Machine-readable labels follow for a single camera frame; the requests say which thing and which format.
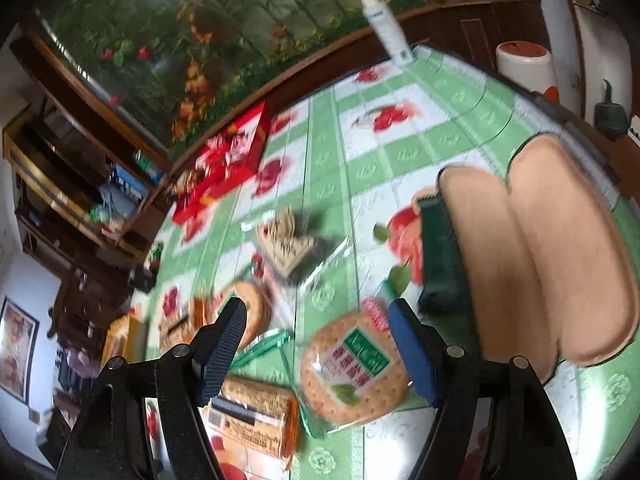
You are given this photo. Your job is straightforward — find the wooden divider cabinet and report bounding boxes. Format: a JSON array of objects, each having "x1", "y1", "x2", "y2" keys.
[{"x1": 10, "y1": 0, "x2": 551, "y2": 271}]

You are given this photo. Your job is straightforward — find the wooden armchair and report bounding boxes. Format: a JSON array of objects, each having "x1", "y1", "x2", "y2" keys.
[{"x1": 47, "y1": 260, "x2": 133, "y2": 356}]

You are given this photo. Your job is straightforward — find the green fruit-print tablecloth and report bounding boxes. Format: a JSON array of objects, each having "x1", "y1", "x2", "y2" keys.
[{"x1": 127, "y1": 45, "x2": 640, "y2": 480}]

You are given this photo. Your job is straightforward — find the yellow-lined cardboard box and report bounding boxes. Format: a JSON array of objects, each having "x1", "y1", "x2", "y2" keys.
[{"x1": 101, "y1": 314, "x2": 147, "y2": 363}]

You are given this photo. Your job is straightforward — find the pile of red-wrapped candies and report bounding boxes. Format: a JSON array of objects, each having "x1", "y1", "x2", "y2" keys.
[{"x1": 172, "y1": 127, "x2": 261, "y2": 211}]

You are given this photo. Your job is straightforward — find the white bucket red lid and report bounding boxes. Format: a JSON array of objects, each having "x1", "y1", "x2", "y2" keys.
[{"x1": 495, "y1": 40, "x2": 558, "y2": 96}]

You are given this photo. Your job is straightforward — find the framed wall painting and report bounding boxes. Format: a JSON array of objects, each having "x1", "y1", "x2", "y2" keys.
[{"x1": 0, "y1": 296, "x2": 41, "y2": 405}]

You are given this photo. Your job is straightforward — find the red candy box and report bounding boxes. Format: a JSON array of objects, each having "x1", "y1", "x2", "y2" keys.
[{"x1": 170, "y1": 102, "x2": 273, "y2": 226}]

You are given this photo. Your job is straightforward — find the dark green kettle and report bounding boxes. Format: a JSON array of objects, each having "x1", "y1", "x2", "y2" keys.
[{"x1": 594, "y1": 79, "x2": 630, "y2": 140}]

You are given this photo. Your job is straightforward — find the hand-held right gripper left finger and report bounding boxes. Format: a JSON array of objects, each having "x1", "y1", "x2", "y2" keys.
[{"x1": 55, "y1": 296, "x2": 249, "y2": 480}]

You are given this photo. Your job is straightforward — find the small tan ridged object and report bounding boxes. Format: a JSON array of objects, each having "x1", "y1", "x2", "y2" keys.
[{"x1": 255, "y1": 205, "x2": 317, "y2": 278}]

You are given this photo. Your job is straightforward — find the flower-painted glass panel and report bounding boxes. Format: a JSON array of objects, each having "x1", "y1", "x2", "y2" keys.
[{"x1": 32, "y1": 0, "x2": 441, "y2": 161}]

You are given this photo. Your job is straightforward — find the rectangular cracker packet dark label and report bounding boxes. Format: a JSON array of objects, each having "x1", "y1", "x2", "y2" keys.
[
  {"x1": 157, "y1": 297, "x2": 206, "y2": 356},
  {"x1": 205, "y1": 375, "x2": 301, "y2": 461}
]

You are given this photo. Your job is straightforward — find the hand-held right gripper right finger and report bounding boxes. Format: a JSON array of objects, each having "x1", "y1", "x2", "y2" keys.
[{"x1": 387, "y1": 297, "x2": 588, "y2": 480}]

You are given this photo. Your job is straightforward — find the white spray bottle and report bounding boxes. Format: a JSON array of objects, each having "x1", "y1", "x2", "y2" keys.
[{"x1": 356, "y1": 0, "x2": 415, "y2": 67}]

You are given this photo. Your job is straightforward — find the round cracker packet green label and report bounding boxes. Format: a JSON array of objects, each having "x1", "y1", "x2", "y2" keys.
[{"x1": 280, "y1": 297, "x2": 418, "y2": 441}]

